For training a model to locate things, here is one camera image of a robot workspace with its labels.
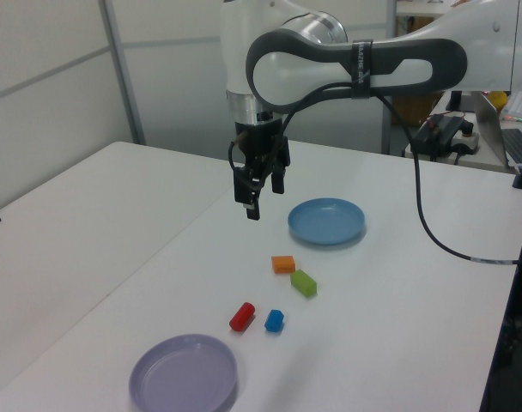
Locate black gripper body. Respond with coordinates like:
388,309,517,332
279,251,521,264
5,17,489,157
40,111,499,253
234,119,292,170

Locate orange rectangular block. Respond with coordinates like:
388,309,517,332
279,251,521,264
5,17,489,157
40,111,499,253
270,255,297,275

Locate green rectangular block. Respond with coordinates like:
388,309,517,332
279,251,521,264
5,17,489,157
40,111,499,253
289,269,319,299

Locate red cylinder block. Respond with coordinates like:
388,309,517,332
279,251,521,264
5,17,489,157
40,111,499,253
228,301,257,332

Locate blue hexagonal block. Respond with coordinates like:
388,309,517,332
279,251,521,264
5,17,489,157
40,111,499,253
264,308,287,334

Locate blue plate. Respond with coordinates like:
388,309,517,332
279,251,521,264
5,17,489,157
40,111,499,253
286,197,367,247

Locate brown cardboard box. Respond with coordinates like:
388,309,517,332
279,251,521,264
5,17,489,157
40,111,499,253
391,94,443,128

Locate black electronic box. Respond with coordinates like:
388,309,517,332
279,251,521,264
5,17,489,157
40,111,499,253
412,113,464,151

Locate white and black device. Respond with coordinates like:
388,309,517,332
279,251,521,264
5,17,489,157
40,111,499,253
452,121,480,155

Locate brown wooden cabinet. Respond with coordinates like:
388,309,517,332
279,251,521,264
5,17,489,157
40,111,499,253
404,16,434,38

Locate purple plate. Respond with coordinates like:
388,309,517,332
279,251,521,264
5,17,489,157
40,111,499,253
128,333,240,412

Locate white background desk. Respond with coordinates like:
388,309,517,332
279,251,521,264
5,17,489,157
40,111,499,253
396,0,459,21
404,92,519,175

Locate silver laptop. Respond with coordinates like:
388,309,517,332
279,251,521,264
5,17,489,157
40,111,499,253
470,91,522,169

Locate yellow round object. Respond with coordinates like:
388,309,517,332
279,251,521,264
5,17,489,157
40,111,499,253
488,91,510,115

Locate grey metal partition post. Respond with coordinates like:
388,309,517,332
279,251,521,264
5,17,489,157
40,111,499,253
380,0,399,155

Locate black cable strap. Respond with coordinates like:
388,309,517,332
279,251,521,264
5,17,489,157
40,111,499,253
350,39,373,100

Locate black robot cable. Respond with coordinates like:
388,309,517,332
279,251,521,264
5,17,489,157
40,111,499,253
227,79,522,267

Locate black table side frame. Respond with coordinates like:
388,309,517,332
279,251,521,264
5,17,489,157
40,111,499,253
478,191,522,412

